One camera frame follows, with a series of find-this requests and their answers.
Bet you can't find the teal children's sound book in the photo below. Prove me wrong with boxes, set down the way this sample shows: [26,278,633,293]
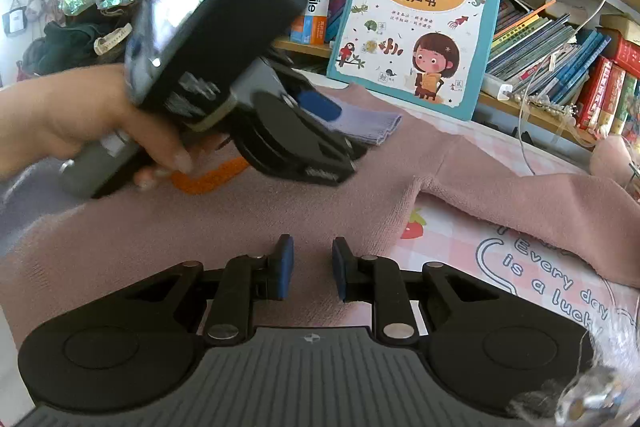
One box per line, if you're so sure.
[326,0,500,120]

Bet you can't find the pink and purple sweater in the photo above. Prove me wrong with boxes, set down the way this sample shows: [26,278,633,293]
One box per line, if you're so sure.
[0,83,640,348]

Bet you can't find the dark green garment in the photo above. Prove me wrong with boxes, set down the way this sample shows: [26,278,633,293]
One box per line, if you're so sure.
[22,20,125,77]

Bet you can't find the row of leaning books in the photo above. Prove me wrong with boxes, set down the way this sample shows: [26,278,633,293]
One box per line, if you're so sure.
[486,0,611,106]

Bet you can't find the person left hand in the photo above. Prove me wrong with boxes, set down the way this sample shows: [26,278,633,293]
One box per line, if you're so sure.
[1,64,193,187]

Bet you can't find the white wristwatch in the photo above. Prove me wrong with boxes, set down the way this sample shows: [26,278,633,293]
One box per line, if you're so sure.
[93,23,132,56]

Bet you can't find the white charging cable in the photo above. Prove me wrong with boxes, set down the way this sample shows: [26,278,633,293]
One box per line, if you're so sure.
[514,0,640,188]

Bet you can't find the usmile white orange box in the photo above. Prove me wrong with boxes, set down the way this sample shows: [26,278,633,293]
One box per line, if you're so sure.
[290,0,330,46]

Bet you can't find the white charger plug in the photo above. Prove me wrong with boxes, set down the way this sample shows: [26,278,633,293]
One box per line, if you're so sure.
[480,72,513,102]

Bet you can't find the pink plush toy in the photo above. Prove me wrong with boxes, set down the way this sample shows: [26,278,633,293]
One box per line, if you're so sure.
[589,134,639,186]

